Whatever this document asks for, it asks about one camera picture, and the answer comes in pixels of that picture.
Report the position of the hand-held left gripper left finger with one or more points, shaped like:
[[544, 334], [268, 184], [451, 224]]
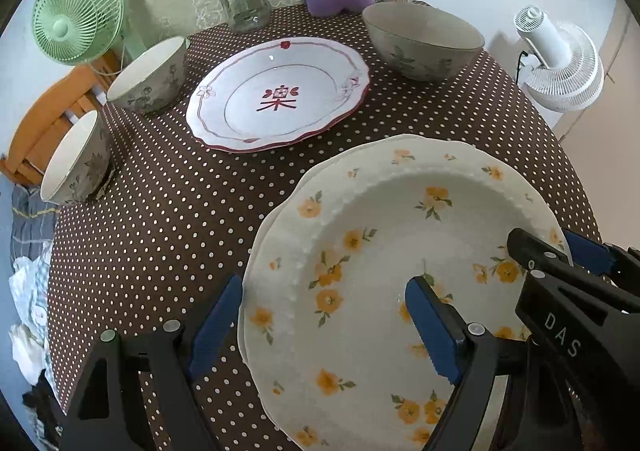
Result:
[[215, 326]]

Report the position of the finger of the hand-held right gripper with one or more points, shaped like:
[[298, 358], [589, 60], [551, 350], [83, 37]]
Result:
[[530, 251], [590, 253]]

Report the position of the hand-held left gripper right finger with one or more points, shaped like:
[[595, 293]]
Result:
[[430, 331]]

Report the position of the yellow floral plate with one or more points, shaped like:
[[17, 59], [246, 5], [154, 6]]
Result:
[[375, 211]]

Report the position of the small floral bowl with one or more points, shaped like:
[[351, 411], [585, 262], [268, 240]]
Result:
[[150, 91], [85, 171]]

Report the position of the red print white plate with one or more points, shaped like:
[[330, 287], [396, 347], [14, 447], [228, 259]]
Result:
[[280, 76]]

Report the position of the brown polka dot tablecloth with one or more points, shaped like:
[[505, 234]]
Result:
[[175, 211]]

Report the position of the beige door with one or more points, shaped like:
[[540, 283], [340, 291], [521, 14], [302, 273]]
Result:
[[620, 106]]

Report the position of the white clip fan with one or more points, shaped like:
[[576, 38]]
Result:
[[565, 76]]

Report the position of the pile of clothes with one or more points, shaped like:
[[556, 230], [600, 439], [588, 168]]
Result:
[[30, 291]]

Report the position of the blue plaid cloth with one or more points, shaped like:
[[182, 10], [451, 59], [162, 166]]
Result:
[[30, 226]]

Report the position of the large green floral bowl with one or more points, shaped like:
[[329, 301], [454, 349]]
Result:
[[425, 56]]

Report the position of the orange wooden chair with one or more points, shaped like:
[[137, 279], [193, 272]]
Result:
[[45, 116]]

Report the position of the green desk fan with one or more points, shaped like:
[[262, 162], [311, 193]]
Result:
[[65, 26]]

